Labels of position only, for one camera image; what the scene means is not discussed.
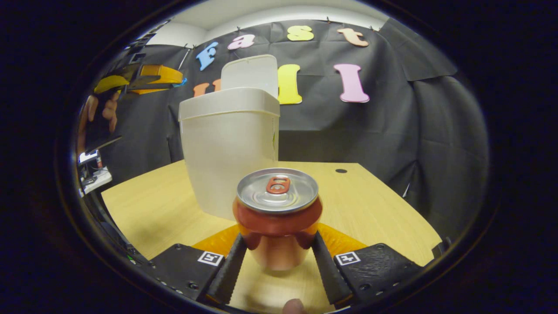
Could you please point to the red pop can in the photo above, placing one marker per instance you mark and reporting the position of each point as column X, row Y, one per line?
column 277, row 226

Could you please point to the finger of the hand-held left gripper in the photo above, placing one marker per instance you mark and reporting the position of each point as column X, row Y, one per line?
column 109, row 83
column 161, row 75

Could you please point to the blue paper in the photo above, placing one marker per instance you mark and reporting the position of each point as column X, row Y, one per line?
column 180, row 82

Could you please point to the black backdrop cloth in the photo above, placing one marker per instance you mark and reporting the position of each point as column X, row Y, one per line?
column 392, row 131

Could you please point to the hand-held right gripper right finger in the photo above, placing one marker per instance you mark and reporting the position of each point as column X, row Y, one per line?
column 324, row 270

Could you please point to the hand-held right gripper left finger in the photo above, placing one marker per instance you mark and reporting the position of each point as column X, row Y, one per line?
column 231, row 270

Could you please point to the white desktop garbage bin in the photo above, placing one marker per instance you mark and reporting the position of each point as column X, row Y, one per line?
column 226, row 148

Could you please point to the computer monitor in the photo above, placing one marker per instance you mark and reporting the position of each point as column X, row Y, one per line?
column 88, row 156

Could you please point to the wooden desktop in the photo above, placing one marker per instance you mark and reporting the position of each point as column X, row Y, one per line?
column 165, row 205

